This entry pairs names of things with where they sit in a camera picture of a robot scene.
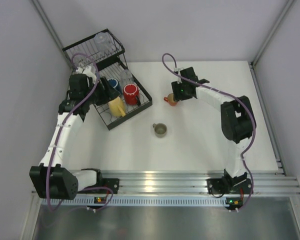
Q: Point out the red mug black handle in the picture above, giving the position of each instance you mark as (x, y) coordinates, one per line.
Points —
(131, 94)

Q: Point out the orange small cup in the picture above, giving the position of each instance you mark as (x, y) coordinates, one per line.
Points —
(170, 100)

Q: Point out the aluminium mounting rail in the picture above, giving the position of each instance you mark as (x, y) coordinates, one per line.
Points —
(189, 183)

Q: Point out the dark blue mug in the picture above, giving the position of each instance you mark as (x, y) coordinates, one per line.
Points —
(115, 84)

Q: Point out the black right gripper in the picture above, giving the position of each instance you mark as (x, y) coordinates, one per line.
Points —
(178, 93)

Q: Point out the clear glass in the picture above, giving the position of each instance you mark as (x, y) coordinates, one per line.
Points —
(126, 77)
(79, 61)
(103, 42)

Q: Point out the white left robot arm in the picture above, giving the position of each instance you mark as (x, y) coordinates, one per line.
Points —
(65, 135)

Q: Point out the yellow mug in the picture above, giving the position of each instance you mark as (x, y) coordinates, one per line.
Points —
(117, 107)

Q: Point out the slotted cable duct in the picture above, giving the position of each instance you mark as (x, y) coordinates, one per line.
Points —
(153, 201)

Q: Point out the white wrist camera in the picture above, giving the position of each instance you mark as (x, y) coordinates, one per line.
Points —
(177, 71)
(90, 71)

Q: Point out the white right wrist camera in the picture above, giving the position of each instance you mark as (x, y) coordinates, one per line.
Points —
(177, 71)

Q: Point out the olive green small cup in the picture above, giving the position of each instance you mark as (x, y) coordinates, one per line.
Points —
(160, 129)

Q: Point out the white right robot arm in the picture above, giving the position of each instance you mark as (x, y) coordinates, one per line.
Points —
(238, 126)

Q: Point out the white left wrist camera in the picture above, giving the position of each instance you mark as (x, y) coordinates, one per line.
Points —
(90, 71)

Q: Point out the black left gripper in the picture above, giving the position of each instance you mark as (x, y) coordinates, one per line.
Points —
(106, 89)

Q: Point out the black wire dish rack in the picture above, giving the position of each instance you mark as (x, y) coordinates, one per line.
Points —
(110, 65)

